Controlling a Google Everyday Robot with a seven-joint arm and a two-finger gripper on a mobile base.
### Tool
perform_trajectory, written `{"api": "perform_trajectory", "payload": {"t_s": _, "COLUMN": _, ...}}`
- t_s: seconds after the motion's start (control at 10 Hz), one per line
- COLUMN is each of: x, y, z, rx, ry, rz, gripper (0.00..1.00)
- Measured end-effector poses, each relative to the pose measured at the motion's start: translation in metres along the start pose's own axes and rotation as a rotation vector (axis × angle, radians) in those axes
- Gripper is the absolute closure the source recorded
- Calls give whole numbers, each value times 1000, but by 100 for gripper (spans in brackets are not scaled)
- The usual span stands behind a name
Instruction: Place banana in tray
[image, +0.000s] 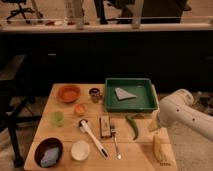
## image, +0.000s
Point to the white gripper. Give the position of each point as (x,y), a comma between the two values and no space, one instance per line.
(156,123)

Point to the yellow banana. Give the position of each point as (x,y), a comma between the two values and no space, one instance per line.
(157,149)

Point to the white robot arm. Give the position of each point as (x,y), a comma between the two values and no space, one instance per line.
(178,107)

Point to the green plastic tray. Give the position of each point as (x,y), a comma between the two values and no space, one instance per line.
(145,100)

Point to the green chili pepper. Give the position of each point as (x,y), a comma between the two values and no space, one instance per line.
(133,125)

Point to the metal fork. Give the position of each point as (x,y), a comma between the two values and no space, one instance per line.
(113,132)

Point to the grey folded cloth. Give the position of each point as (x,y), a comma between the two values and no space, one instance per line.
(123,94)

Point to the brown rectangular block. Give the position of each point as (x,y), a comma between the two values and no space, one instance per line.
(105,126)

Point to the dark long cabinet counter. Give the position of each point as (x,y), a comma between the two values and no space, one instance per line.
(170,59)

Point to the small orange cup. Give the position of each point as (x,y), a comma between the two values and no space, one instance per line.
(79,109)

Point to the orange bowl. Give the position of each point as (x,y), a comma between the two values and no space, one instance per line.
(68,93)

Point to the green plastic cup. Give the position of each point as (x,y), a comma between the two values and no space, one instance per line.
(57,118)

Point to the blue grey sponge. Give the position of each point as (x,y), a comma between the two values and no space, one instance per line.
(50,157)

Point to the black chair at left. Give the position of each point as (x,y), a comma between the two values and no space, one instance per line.
(9,115)

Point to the black office chair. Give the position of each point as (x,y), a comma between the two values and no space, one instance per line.
(23,11)

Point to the white handled spatula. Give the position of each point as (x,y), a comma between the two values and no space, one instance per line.
(83,125)

